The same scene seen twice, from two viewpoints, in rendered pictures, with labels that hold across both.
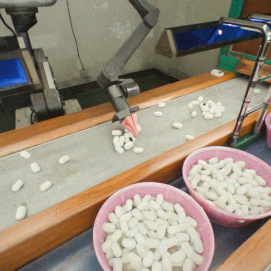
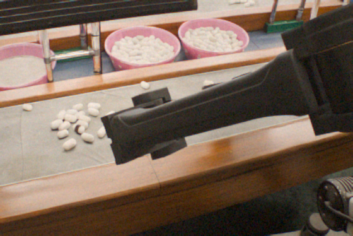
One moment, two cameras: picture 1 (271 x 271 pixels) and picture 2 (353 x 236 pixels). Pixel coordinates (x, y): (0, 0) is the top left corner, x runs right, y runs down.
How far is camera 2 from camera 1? 1.63 m
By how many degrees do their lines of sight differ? 105
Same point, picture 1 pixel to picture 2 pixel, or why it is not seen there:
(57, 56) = not seen: outside the picture
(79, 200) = (260, 53)
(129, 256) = (227, 36)
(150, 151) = (195, 84)
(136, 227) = (222, 43)
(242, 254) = (171, 21)
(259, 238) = (156, 22)
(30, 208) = not seen: hidden behind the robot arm
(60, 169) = not seen: hidden behind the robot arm
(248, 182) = (126, 48)
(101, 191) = (245, 55)
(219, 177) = (146, 53)
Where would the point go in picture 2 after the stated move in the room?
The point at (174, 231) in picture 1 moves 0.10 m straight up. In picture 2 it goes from (198, 39) to (201, 16)
